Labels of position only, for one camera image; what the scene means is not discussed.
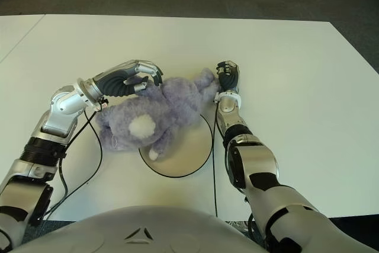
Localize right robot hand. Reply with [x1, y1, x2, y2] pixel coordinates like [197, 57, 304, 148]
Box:
[216, 60, 241, 92]

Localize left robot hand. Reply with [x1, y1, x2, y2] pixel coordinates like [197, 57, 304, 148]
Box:
[91, 59, 165, 97]

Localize purple plush doll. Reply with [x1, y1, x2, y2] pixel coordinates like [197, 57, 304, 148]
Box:
[94, 68, 221, 161]

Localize white plate black rim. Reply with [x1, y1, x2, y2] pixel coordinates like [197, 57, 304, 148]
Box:
[138, 113, 214, 178]

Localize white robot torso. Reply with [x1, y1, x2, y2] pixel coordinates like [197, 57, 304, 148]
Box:
[11, 204, 267, 253]

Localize white right wrist camera ring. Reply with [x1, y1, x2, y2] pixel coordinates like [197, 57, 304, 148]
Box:
[213, 90, 242, 106]

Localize white wrist camera ring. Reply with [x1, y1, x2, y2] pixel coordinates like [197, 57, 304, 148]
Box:
[213, 90, 242, 106]
[76, 78, 104, 112]

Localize white left wrist camera ring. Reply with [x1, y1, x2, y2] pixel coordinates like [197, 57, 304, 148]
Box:
[76, 78, 104, 112]

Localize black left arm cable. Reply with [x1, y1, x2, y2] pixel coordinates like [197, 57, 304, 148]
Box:
[43, 107, 104, 217]

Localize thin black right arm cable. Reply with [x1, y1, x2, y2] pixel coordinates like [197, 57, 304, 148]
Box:
[211, 103, 220, 218]

